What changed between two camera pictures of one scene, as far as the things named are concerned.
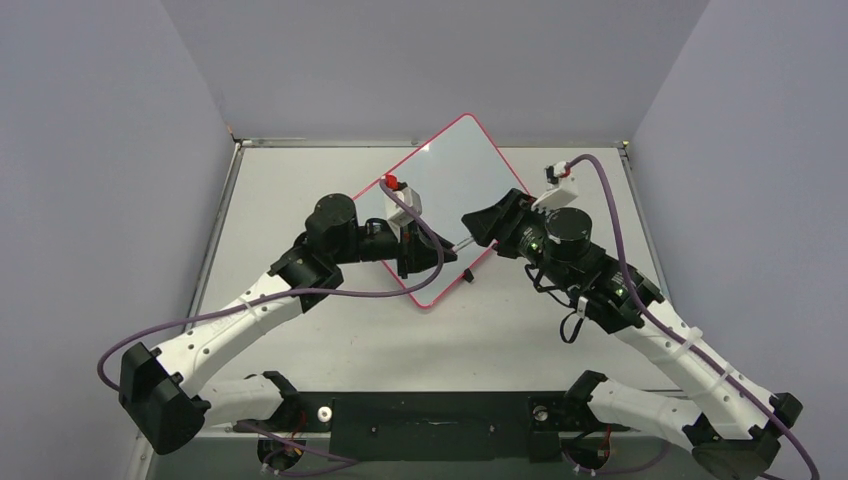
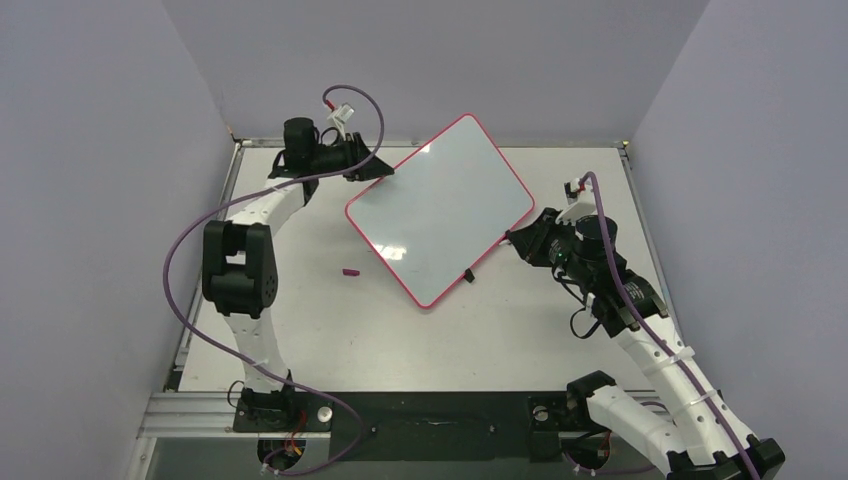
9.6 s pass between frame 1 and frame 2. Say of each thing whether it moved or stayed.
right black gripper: moved
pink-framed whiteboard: stayed
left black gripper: moved
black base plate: stayed
